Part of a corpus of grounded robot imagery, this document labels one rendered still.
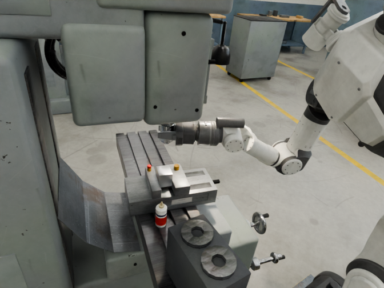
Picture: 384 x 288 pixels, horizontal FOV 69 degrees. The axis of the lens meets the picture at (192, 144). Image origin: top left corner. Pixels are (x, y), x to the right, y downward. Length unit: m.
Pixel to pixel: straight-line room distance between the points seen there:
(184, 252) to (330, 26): 0.70
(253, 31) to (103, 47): 4.70
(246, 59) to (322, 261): 3.85
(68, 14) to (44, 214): 0.48
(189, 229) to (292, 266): 1.56
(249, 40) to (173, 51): 4.57
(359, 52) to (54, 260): 0.94
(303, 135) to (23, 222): 0.90
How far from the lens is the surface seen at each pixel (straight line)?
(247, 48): 5.34
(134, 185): 1.13
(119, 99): 0.76
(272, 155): 1.08
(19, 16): 0.72
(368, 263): 0.98
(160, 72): 0.78
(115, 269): 1.13
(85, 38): 0.71
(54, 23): 0.71
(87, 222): 1.08
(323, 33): 0.89
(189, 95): 0.83
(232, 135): 0.95
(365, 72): 0.72
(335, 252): 2.53
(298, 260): 2.34
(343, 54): 0.75
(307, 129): 1.06
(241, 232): 1.37
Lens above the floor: 1.72
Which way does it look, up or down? 32 degrees down
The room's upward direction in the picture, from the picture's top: 6 degrees clockwise
